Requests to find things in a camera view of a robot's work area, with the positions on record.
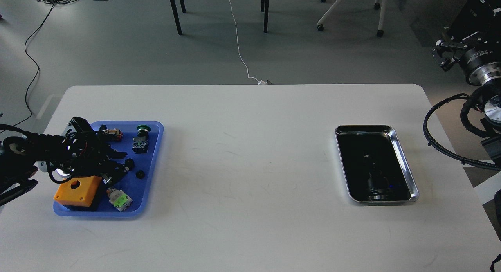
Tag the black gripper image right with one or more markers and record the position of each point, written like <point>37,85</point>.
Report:
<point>477,23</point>

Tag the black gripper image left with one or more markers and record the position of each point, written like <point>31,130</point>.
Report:
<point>88,155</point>

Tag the small black gear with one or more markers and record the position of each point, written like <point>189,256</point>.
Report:
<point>129,163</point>
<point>140,174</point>

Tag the blue plastic tray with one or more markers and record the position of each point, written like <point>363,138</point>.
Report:
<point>137,189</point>

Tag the silver metal tray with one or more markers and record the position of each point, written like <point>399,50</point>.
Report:
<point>375,167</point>

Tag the green illuminated push button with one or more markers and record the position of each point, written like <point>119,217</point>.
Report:
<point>118,198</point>

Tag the black table leg left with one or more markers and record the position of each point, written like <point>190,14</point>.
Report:
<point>176,15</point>

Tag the black table leg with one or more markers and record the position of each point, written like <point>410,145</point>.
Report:
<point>176,15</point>
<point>265,10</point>

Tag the black table leg right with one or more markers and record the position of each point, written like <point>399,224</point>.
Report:
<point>265,10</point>

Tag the black selector switch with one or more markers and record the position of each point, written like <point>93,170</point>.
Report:
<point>110,134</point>

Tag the green push button switch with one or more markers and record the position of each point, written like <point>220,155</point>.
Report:
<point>141,140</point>

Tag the orange button enclosure box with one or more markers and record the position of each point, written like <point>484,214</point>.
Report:
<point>80,193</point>

